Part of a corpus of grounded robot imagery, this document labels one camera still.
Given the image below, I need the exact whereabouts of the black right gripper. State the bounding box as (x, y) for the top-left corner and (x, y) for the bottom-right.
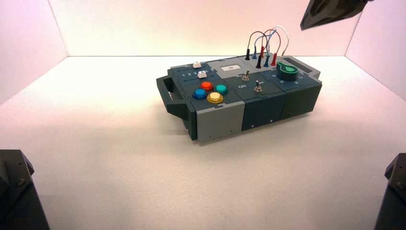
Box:
(300, 0), (375, 31)

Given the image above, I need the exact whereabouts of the yellow round push button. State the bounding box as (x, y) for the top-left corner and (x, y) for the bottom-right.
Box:
(206, 92), (224, 104)

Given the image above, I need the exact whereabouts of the blue round push button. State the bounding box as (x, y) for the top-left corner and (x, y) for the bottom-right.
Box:
(192, 88), (208, 100)

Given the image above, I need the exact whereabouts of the green rotary knob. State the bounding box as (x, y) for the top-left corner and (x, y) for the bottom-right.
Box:
(276, 61), (299, 82)

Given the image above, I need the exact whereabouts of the dark teal grey control box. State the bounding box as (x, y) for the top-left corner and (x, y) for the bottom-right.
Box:
(156, 55), (323, 142)

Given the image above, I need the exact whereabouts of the white jumper cable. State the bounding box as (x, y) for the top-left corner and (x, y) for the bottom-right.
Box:
(271, 25), (290, 58)

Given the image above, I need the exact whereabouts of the red jumper cable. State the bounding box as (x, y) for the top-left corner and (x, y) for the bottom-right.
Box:
(260, 29), (282, 67)

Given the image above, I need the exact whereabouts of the blue jumper cable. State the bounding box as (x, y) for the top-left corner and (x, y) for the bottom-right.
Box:
(252, 30), (279, 68)

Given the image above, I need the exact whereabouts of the black jumper cable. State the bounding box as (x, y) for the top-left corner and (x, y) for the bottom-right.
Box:
(245, 31), (270, 69)

